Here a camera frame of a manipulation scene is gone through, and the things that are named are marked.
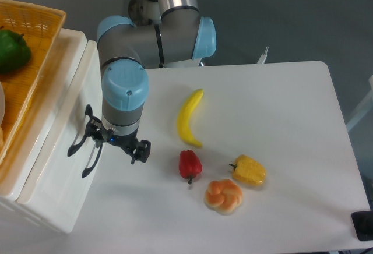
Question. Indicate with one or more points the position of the white drawer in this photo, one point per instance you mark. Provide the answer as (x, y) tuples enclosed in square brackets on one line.
[(55, 191)]

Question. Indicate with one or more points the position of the black top drawer handle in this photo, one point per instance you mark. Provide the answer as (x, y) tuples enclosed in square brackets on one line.
[(77, 145)]

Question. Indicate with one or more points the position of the white clip behind table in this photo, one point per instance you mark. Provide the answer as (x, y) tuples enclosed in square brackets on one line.
[(263, 57)]

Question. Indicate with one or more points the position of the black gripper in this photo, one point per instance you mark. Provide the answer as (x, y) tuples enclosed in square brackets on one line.
[(124, 137)]

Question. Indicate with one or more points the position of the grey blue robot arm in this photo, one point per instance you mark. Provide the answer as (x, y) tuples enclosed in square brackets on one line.
[(126, 50)]

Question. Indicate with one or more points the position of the round knotted bread roll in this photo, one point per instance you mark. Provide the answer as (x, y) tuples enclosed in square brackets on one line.
[(223, 196)]

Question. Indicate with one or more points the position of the red bell pepper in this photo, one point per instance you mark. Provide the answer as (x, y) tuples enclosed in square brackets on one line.
[(189, 165)]

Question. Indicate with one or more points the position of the black drawer handle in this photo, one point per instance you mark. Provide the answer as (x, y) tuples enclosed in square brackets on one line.
[(77, 145), (92, 161)]

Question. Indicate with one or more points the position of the green bell pepper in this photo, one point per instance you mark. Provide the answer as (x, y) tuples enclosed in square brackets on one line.
[(15, 53)]

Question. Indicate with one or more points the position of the white drawer cabinet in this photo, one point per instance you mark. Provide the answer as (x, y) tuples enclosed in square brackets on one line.
[(45, 104)]

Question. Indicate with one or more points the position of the yellow bell pepper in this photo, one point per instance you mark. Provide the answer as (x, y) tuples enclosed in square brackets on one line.
[(248, 171)]

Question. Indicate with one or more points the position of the black device at table edge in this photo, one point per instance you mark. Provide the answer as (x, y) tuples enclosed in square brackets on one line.
[(362, 221)]

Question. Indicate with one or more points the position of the yellow banana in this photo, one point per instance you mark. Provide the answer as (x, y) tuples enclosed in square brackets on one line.
[(184, 116)]

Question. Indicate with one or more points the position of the yellow woven basket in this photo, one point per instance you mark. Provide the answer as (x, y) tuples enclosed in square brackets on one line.
[(40, 26)]

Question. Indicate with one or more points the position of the black lower drawer handle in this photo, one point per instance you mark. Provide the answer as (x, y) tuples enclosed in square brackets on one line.
[(92, 161)]

